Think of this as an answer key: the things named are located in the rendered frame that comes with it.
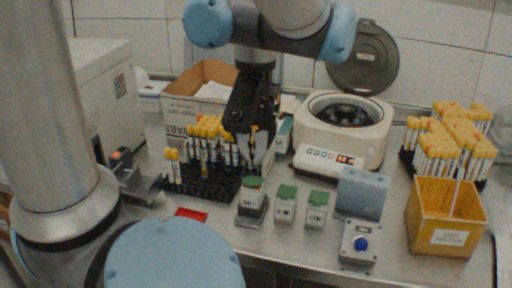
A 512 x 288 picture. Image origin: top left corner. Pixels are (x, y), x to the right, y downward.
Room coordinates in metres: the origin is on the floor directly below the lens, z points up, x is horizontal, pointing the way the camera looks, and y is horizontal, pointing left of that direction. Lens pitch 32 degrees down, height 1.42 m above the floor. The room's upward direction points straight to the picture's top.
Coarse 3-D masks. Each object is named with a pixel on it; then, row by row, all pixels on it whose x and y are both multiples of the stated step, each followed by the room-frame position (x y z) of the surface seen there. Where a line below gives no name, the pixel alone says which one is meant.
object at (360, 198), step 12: (348, 168) 0.61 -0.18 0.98; (348, 180) 0.58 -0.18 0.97; (360, 180) 0.57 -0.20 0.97; (372, 180) 0.57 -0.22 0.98; (384, 180) 0.57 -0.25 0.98; (348, 192) 0.58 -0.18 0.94; (360, 192) 0.57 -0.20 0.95; (372, 192) 0.56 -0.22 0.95; (384, 192) 0.55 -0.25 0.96; (336, 204) 0.59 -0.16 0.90; (348, 204) 0.58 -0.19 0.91; (360, 204) 0.57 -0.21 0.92; (372, 204) 0.56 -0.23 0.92; (336, 216) 0.57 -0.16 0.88; (348, 216) 0.57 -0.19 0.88; (360, 216) 0.56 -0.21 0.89; (372, 216) 0.55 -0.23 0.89
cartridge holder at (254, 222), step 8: (264, 200) 0.59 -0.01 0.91; (240, 208) 0.57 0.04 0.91; (248, 208) 0.57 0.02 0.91; (264, 208) 0.59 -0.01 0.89; (240, 216) 0.57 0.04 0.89; (248, 216) 0.56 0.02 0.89; (256, 216) 0.56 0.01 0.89; (240, 224) 0.55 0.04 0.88; (248, 224) 0.55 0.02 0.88; (256, 224) 0.54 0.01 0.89
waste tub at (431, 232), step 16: (416, 176) 0.58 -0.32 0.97; (416, 192) 0.54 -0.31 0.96; (432, 192) 0.58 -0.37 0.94; (448, 192) 0.57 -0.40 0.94; (464, 192) 0.56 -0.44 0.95; (416, 208) 0.51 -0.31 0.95; (432, 208) 0.57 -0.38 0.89; (448, 208) 0.57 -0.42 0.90; (464, 208) 0.54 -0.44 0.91; (480, 208) 0.48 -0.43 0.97; (416, 224) 0.48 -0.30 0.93; (432, 224) 0.46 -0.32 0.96; (448, 224) 0.45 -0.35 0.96; (464, 224) 0.44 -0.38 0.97; (480, 224) 0.44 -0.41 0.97; (416, 240) 0.46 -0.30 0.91; (432, 240) 0.45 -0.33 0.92; (448, 240) 0.45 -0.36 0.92; (464, 240) 0.44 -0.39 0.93; (448, 256) 0.45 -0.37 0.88; (464, 256) 0.44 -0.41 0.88
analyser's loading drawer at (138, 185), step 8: (112, 168) 0.69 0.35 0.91; (120, 168) 0.67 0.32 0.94; (136, 168) 0.65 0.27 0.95; (120, 176) 0.66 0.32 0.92; (128, 176) 0.62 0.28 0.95; (136, 176) 0.65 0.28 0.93; (144, 176) 0.66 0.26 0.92; (160, 176) 0.65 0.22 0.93; (120, 184) 0.63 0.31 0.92; (128, 184) 0.62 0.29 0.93; (136, 184) 0.63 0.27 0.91; (144, 184) 0.64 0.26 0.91; (152, 184) 0.61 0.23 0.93; (160, 184) 0.64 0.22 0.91; (128, 192) 0.61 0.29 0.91; (136, 192) 0.61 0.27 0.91; (144, 192) 0.61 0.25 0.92; (152, 192) 0.61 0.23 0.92; (152, 200) 0.60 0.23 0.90
